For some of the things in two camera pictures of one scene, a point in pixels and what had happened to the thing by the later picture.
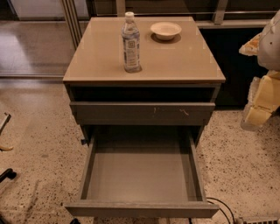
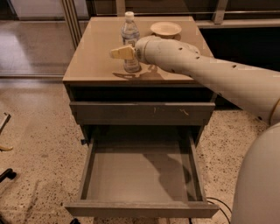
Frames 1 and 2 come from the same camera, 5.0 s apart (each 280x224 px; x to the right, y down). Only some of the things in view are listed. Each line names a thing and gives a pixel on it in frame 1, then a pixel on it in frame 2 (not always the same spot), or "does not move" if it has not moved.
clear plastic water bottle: [130, 38] does not move
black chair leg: [9, 172] does not move
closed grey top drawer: [142, 114] does not move
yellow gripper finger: [263, 98] → [127, 52]
